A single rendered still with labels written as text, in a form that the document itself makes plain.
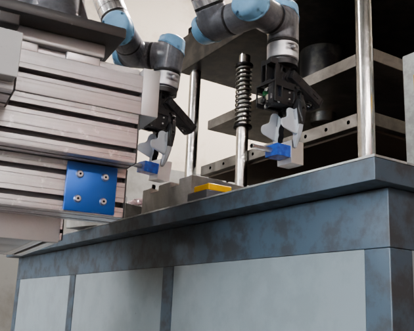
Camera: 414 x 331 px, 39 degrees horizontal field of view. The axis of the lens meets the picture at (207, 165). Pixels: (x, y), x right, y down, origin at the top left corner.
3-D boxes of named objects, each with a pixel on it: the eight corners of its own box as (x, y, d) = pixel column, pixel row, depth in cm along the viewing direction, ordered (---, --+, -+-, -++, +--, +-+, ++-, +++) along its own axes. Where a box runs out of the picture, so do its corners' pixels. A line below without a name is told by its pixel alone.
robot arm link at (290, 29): (259, 2, 143) (279, 16, 149) (257, 43, 140) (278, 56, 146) (286, -9, 137) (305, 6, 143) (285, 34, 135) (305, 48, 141)
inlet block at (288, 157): (258, 155, 127) (258, 131, 128) (244, 159, 131) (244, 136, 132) (303, 165, 134) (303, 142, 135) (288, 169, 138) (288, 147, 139)
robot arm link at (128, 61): (110, 27, 157) (149, 30, 155) (122, 46, 168) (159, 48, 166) (104, 54, 156) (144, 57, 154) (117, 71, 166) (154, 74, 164)
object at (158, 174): (124, 170, 147) (127, 150, 148) (115, 172, 151) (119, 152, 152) (169, 181, 154) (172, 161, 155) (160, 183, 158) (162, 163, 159)
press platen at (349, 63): (371, 59, 214) (370, 46, 215) (207, 129, 304) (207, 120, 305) (485, 102, 250) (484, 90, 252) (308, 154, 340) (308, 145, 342)
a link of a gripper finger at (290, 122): (278, 144, 130) (273, 108, 134) (298, 149, 133) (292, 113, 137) (287, 138, 128) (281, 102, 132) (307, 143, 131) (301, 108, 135)
